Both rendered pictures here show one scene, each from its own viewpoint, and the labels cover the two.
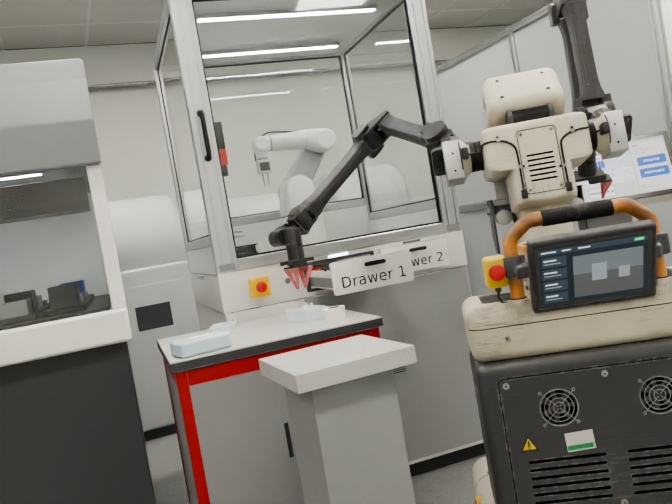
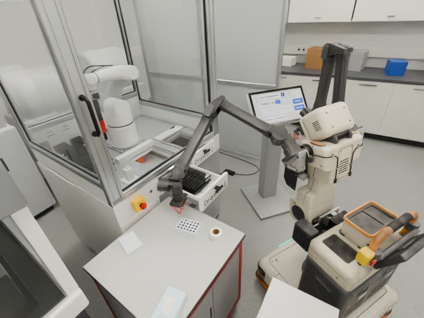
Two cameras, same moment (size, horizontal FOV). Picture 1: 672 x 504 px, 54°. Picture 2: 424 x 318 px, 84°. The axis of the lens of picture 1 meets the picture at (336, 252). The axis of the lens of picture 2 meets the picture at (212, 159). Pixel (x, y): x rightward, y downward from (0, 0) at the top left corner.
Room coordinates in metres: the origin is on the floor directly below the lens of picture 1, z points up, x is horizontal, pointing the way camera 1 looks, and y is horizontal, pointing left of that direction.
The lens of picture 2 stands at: (1.33, 0.53, 1.82)
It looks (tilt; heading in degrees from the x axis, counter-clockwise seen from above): 33 degrees down; 325
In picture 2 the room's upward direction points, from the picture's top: 3 degrees counter-clockwise
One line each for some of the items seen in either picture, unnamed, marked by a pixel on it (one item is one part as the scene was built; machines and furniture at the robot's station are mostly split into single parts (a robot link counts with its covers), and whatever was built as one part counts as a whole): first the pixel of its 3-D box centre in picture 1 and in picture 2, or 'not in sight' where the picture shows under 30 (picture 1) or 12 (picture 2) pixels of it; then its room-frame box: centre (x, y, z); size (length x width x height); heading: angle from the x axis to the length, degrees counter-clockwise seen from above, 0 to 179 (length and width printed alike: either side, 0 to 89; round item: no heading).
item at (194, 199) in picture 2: (351, 273); (188, 180); (2.44, -0.04, 0.86); 0.40 x 0.26 x 0.06; 18
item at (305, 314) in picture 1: (306, 313); (188, 227); (2.17, 0.13, 0.78); 0.12 x 0.08 x 0.04; 31
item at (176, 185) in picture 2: (291, 236); (175, 187); (2.24, 0.14, 1.04); 0.07 x 0.06 x 0.07; 44
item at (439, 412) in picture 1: (334, 369); (146, 197); (3.02, 0.10, 0.40); 1.03 x 0.95 x 0.80; 108
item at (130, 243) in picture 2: (223, 326); (130, 242); (2.29, 0.43, 0.77); 0.13 x 0.09 x 0.02; 4
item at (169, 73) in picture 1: (182, 140); (28, 87); (2.87, 0.57, 1.52); 0.87 x 0.01 x 0.86; 18
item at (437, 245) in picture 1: (415, 257); (203, 153); (2.65, -0.31, 0.87); 0.29 x 0.02 x 0.11; 108
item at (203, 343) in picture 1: (201, 343); (169, 308); (1.86, 0.42, 0.78); 0.15 x 0.10 x 0.04; 123
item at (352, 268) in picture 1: (372, 271); (214, 190); (2.25, -0.11, 0.87); 0.29 x 0.02 x 0.11; 108
